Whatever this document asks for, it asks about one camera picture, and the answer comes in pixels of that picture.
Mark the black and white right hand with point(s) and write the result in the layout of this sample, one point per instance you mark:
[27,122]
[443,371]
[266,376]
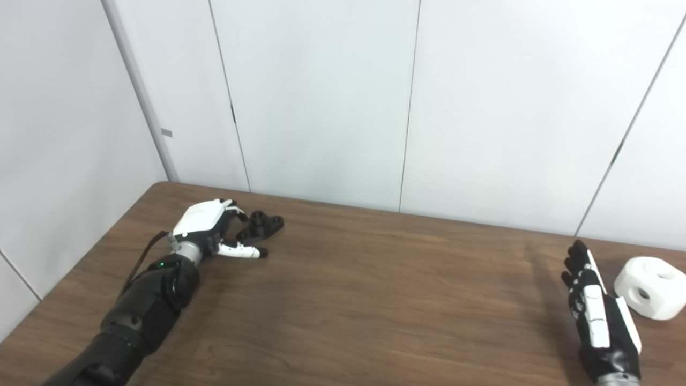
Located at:
[597,319]

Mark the black and white left hand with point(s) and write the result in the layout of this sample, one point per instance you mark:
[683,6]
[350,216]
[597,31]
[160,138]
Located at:
[199,220]

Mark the round white plastic piece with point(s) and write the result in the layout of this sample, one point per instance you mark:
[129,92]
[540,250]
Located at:
[656,289]

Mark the black flanged holder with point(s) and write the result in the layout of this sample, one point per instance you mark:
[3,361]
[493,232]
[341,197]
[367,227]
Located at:
[262,224]

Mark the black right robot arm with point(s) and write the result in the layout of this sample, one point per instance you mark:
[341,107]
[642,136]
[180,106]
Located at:
[619,380]

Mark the grey wall post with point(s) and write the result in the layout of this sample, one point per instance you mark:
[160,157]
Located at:
[142,91]

